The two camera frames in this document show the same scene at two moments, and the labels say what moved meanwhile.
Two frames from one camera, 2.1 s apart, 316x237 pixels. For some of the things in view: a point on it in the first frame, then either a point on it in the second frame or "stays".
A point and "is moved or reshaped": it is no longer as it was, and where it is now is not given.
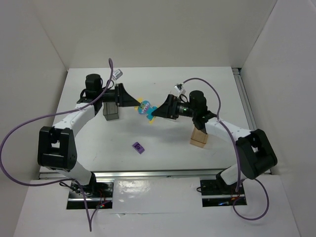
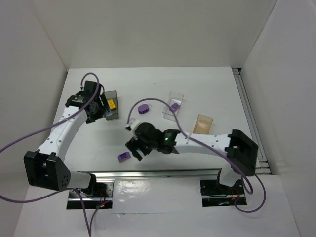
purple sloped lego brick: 137,146 is moved or reshaped
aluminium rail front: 195,174 stays
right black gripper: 173,107 to 135,145
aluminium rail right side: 244,98 stays
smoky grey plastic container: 110,110 stays
